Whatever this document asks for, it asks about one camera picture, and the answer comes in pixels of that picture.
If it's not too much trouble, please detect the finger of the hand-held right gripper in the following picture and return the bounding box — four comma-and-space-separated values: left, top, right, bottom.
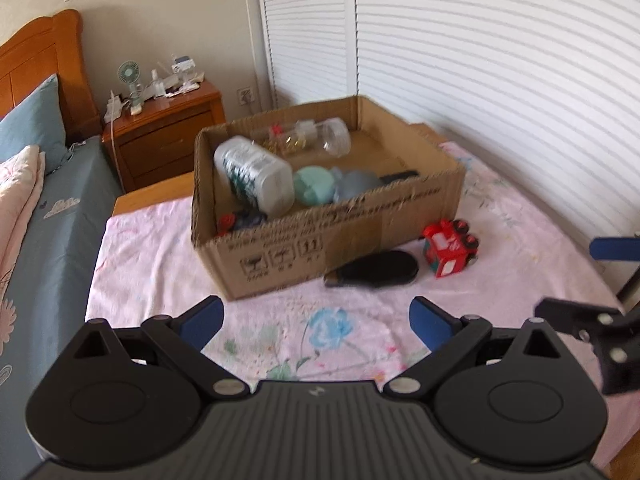
534, 297, 640, 396
589, 236, 640, 311

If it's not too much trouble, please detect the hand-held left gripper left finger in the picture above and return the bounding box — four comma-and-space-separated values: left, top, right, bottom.
60, 295, 249, 402

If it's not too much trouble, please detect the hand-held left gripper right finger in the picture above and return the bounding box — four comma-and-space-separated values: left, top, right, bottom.
382, 296, 576, 403

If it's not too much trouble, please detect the cardboard box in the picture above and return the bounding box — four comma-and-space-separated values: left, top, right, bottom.
191, 94, 467, 302

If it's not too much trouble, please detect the dark blue toy car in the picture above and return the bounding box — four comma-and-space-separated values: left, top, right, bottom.
216, 209, 268, 237

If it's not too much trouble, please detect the grey plush toy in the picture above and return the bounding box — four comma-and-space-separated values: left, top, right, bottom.
331, 169, 383, 204

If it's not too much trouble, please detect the white plastic bottle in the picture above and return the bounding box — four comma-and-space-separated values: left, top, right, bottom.
214, 136, 296, 218

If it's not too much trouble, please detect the mint green case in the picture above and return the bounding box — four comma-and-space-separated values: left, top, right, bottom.
292, 165, 337, 206

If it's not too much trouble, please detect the clear bottle with beads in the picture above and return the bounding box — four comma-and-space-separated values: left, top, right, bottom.
260, 120, 321, 157

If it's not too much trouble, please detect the clear plastic jar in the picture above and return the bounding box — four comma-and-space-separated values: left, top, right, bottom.
314, 116, 352, 157

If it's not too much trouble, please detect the black oval object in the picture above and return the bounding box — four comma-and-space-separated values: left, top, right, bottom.
324, 250, 421, 289

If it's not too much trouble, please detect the red toy truck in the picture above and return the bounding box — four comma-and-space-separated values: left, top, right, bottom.
421, 218, 480, 279

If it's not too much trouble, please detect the pink floral bed sheet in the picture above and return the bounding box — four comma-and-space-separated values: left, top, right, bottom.
85, 140, 626, 466

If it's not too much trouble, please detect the blue bed sheet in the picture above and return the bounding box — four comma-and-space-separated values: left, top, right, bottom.
0, 135, 126, 480

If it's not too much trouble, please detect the wooden nightstand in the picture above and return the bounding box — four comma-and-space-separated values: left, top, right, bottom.
101, 79, 227, 193

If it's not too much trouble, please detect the white louvred closet door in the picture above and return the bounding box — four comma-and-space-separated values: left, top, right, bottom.
256, 0, 358, 111
354, 0, 640, 281

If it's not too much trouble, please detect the pink quilt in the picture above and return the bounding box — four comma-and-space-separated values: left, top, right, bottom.
0, 145, 47, 291

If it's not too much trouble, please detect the white box on nightstand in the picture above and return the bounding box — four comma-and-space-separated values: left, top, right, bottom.
170, 55, 198, 81

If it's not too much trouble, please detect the small green desk fan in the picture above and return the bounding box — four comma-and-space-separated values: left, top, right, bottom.
117, 61, 141, 106

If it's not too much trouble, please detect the blue pillow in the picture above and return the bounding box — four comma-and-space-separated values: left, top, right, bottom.
0, 74, 68, 177

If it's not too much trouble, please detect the wooden headboard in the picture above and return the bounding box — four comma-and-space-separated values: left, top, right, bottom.
0, 8, 101, 143

